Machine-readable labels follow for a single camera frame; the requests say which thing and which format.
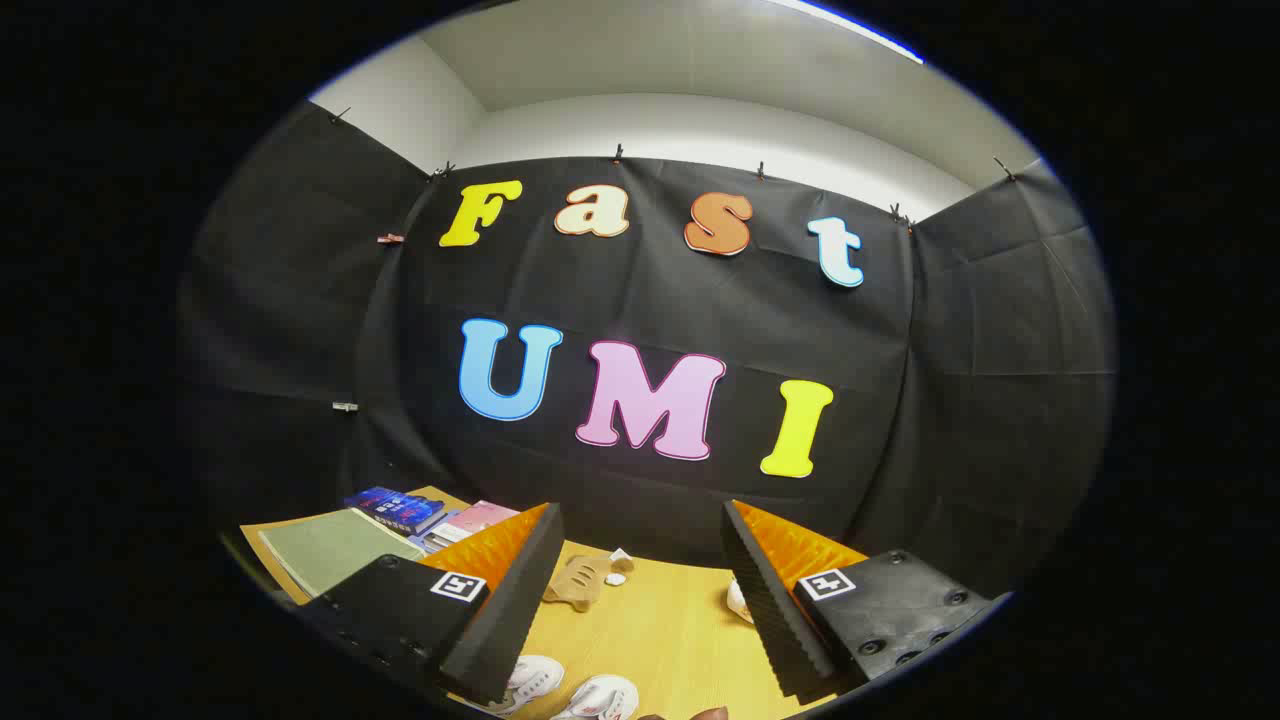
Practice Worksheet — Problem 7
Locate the blue cover book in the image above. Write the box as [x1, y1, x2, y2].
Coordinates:
[343, 487, 447, 537]

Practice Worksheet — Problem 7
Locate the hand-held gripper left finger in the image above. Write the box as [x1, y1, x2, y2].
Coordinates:
[298, 502, 566, 706]

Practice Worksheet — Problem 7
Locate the white canvas shoe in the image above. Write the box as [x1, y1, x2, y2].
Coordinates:
[480, 655, 567, 716]
[553, 675, 640, 720]

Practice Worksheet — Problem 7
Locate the brown plush toy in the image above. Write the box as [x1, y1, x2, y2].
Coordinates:
[543, 547, 637, 613]

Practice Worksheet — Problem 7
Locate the green fabric storage box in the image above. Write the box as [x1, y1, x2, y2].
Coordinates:
[255, 507, 429, 601]

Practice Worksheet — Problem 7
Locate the pink cover book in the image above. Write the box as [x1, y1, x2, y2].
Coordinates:
[440, 500, 521, 546]

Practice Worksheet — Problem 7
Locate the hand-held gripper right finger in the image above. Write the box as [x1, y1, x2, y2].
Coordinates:
[720, 498, 1013, 703]

